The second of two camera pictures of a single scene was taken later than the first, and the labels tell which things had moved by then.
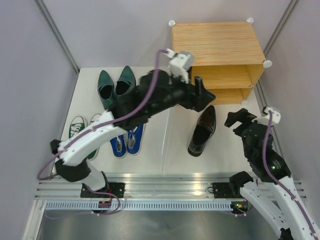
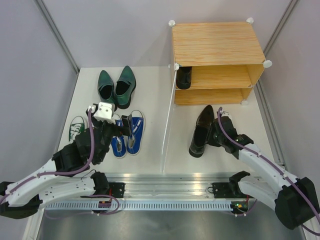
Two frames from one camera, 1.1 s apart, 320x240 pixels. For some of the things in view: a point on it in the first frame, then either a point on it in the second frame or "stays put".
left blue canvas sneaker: (118, 145) stays put
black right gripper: (242, 113) to (212, 129)
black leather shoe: (205, 128) stays put
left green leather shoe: (105, 88) stays put
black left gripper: (197, 96) to (126, 130)
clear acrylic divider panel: (166, 137) stays put
